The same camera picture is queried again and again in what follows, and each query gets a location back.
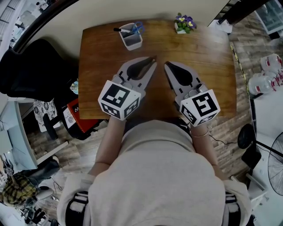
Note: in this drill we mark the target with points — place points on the black floor fan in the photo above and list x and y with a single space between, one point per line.
246 136

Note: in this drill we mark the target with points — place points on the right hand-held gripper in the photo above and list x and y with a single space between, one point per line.
199 106

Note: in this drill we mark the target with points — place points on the white pen holder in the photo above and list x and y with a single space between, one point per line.
132 43

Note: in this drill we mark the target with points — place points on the black office chair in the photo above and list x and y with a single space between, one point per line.
33 70

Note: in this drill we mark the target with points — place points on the potted plant with purple flowers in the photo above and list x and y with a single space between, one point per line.
184 24

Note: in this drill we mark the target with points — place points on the small pastel figurine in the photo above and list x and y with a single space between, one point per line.
74 87

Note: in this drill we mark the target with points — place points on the white printed card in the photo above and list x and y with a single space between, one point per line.
69 119

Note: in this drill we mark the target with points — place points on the wooden table with black legs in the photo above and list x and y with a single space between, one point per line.
199 66

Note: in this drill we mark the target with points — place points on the clear water jug red label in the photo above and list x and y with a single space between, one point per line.
272 61
259 87
277 80

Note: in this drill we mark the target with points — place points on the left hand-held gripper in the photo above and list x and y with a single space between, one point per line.
119 101

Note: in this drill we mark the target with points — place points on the red book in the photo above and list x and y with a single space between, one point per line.
76 110

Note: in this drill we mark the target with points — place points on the white table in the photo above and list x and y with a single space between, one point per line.
269 114

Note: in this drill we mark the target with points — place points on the person's grey sweatshirt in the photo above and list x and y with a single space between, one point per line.
154 176

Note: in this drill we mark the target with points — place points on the person's left forearm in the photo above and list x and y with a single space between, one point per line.
108 143

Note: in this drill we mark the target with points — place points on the black marker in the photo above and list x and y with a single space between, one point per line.
118 29

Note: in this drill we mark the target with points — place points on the white desk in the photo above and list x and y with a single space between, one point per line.
15 136

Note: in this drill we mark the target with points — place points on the blue scissors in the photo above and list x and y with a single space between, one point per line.
135 29

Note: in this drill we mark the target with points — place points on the black white floral cushion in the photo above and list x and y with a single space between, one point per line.
43 110

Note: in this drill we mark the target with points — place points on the black pouch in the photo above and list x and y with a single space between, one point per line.
251 156

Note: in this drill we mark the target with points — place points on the person's right forearm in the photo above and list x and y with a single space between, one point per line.
203 150

